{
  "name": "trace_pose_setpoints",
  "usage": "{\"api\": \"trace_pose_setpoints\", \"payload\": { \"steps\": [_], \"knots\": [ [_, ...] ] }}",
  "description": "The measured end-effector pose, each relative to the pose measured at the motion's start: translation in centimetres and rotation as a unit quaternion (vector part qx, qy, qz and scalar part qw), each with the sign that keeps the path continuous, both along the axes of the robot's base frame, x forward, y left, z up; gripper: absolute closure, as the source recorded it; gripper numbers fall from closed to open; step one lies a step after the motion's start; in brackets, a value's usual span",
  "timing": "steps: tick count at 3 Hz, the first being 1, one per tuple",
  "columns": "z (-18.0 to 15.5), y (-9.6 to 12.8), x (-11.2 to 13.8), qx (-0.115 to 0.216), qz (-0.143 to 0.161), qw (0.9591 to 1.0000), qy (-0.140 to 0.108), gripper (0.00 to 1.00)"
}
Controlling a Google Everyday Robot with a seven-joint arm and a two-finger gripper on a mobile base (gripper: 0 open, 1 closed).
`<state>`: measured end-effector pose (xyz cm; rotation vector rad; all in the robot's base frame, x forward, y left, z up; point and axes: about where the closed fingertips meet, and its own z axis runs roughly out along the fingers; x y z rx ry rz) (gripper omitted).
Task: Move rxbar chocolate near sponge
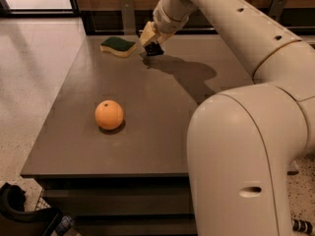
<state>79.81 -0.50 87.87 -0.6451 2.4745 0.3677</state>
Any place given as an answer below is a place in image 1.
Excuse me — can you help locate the black and white striped cable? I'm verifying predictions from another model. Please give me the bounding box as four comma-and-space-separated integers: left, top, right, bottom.
291, 217, 314, 236

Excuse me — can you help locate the metal bracket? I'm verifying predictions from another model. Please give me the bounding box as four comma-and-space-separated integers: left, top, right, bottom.
120, 0, 136, 35
268, 0, 287, 21

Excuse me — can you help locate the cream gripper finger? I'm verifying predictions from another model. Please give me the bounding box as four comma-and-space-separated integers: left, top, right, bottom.
157, 33, 172, 44
140, 22, 160, 47

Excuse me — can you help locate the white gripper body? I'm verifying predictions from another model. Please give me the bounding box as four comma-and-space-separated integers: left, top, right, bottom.
153, 0, 191, 33

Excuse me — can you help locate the blue bottle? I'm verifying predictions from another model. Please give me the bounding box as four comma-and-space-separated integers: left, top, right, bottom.
55, 215, 75, 236

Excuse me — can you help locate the grey drawer cabinet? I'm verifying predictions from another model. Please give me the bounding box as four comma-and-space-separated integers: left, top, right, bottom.
22, 35, 253, 236

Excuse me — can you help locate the left metal bracket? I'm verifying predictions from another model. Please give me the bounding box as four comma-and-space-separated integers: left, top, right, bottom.
120, 0, 136, 35

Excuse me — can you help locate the black rxbar chocolate wrapper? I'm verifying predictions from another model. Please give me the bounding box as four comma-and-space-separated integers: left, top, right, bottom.
145, 42, 164, 56

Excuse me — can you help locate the green and yellow sponge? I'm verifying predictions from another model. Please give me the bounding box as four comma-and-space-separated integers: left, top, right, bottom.
100, 36, 137, 58

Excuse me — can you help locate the right metal bracket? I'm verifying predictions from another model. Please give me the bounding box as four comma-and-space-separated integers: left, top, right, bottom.
268, 0, 287, 21

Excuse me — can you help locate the orange fruit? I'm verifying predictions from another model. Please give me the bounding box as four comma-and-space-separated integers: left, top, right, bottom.
94, 100, 124, 130

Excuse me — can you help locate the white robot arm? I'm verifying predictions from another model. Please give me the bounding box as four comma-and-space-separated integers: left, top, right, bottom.
140, 0, 315, 236

